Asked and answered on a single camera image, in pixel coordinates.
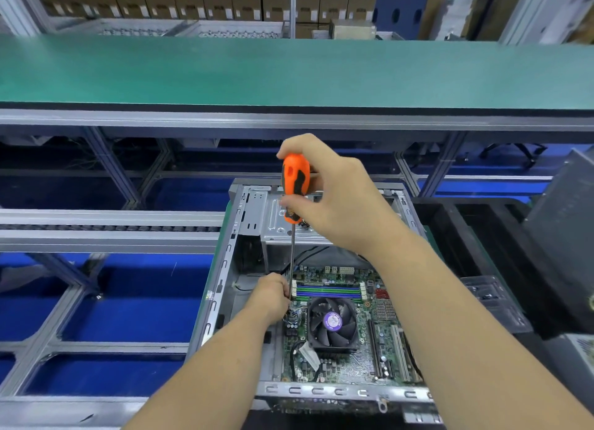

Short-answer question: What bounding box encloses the clear plastic screw tray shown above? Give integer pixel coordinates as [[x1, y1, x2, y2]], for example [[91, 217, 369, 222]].
[[462, 275, 535, 335]]

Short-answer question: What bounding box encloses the person's right hand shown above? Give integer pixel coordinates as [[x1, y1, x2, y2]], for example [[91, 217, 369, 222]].
[[277, 132, 410, 259]]

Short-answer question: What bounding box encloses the green conveyor belt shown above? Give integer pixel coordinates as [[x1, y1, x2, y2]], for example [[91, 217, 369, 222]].
[[0, 35, 594, 115]]

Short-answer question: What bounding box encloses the person's left forearm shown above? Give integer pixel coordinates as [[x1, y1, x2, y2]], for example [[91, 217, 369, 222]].
[[123, 312, 280, 430]]

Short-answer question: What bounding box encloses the grey metal computer case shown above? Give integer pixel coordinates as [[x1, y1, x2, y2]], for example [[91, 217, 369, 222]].
[[186, 176, 445, 424]]

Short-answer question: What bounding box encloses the orange black handle screwdriver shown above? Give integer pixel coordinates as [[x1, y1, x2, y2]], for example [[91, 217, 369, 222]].
[[281, 153, 313, 301]]

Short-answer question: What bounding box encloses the grey flat metal rail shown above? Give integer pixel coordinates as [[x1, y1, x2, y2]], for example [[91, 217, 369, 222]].
[[0, 208, 226, 255]]

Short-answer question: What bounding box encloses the black CPU cooler fan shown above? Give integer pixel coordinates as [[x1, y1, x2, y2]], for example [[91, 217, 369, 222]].
[[304, 295, 363, 354]]

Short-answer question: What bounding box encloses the person's left hand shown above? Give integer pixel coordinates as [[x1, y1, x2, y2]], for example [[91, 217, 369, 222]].
[[243, 271, 293, 328]]

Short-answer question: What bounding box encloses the person's right forearm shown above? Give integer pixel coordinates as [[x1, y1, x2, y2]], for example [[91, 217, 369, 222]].
[[371, 234, 594, 430]]

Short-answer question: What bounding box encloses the grey power supply unit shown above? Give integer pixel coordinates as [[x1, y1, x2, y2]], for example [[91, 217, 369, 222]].
[[546, 332, 594, 412]]

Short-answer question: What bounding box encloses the green motherboard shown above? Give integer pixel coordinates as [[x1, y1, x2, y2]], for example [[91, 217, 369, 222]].
[[277, 262, 423, 384]]

